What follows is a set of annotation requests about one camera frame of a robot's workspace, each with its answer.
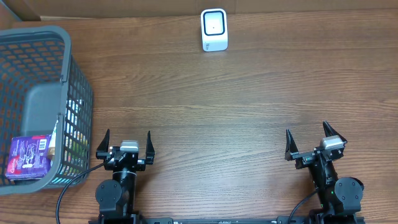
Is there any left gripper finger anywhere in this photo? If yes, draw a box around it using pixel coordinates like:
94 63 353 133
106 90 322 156
146 131 155 164
96 129 110 159

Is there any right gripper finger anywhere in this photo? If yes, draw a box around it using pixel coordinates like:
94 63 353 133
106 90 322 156
323 120 348 143
285 129 299 161

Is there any purple red liner pack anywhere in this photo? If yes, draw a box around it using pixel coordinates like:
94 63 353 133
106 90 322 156
6 134 51 180

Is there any green yellow snack packet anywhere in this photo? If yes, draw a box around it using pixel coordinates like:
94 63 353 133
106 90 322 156
63 100 88 177

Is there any white tube gold cap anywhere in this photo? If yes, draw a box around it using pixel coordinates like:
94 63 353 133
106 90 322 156
47 121 58 161

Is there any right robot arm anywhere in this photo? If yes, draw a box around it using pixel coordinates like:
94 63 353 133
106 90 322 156
280 121 366 224

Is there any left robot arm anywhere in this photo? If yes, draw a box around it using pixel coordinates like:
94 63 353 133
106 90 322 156
95 131 155 224

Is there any white barcode scanner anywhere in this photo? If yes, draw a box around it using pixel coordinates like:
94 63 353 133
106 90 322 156
200 8 228 52

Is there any grey plastic basket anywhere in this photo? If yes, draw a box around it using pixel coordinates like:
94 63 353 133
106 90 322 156
1 26 94 195

